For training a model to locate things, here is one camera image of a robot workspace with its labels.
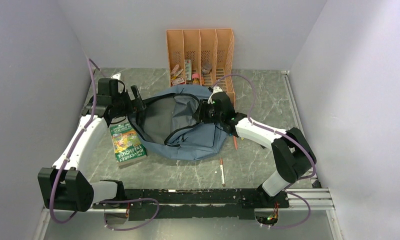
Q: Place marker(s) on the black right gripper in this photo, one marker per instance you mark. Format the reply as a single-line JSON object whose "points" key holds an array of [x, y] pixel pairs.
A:
{"points": [[200, 115]]}

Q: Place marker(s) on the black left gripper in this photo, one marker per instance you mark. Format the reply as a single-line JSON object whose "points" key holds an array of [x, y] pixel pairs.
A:
{"points": [[122, 93]]}

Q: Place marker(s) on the blue student backpack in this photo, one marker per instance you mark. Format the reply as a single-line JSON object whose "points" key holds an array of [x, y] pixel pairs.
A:
{"points": [[167, 126]]}

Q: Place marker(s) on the green Treehouse book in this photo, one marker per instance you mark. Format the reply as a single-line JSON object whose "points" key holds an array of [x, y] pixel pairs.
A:
{"points": [[127, 146]]}

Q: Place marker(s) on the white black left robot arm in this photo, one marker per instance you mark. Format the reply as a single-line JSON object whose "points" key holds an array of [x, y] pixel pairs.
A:
{"points": [[64, 186]]}

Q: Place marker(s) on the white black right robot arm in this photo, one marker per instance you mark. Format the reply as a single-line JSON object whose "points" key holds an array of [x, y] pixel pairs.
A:
{"points": [[292, 154]]}

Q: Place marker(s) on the orange pencil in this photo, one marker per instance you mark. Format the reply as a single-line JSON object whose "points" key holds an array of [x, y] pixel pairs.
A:
{"points": [[235, 143]]}

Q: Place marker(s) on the brown round tape roll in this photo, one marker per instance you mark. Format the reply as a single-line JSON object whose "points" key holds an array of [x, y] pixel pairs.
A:
{"points": [[206, 68]]}

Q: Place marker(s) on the brown white marker pen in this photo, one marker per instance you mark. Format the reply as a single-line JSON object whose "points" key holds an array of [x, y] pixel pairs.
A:
{"points": [[222, 172]]}

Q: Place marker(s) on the white green card box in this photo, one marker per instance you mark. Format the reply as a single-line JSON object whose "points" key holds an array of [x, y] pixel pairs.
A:
{"points": [[188, 69]]}

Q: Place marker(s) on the orange plastic file organizer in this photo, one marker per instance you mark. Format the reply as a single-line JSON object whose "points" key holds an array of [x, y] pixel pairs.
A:
{"points": [[215, 46]]}

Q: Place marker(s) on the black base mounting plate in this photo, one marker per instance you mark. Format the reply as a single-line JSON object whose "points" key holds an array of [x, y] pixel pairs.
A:
{"points": [[187, 212]]}

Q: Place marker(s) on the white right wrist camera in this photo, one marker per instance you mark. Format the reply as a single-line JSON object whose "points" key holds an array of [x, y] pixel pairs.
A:
{"points": [[215, 90]]}

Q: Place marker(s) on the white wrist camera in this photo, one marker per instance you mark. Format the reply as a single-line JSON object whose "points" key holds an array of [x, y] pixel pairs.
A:
{"points": [[215, 90], [117, 76]]}

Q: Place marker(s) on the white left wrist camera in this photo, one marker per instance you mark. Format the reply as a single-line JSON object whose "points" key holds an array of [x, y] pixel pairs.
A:
{"points": [[117, 76]]}

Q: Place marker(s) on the aluminium frame rail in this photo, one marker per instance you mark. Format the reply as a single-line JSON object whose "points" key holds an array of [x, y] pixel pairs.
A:
{"points": [[312, 198]]}

